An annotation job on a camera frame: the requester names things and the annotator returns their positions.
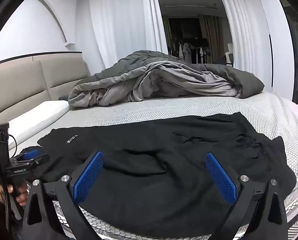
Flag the black pants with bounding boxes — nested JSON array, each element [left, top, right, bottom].
[[34, 113, 296, 238]]

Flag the person's left hand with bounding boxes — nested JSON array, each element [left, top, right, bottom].
[[0, 180, 29, 207]]

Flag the white pillow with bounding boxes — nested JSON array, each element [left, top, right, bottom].
[[8, 100, 70, 150]]

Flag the beige upholstered headboard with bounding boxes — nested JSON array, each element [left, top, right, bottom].
[[0, 51, 90, 122]]

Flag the white mattress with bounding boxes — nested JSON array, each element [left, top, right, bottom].
[[12, 89, 298, 240]]

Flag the grey crumpled duvet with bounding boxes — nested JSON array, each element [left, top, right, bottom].
[[68, 50, 265, 108]]

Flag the hanging clothes in closet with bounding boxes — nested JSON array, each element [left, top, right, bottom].
[[171, 37, 212, 64]]

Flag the white curtain left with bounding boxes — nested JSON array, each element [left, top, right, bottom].
[[89, 0, 168, 68]]

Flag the white curtain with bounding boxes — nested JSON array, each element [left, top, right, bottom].
[[89, 0, 168, 68], [222, 0, 272, 92]]

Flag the white curtain right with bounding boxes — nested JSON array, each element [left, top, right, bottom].
[[222, 0, 272, 92]]

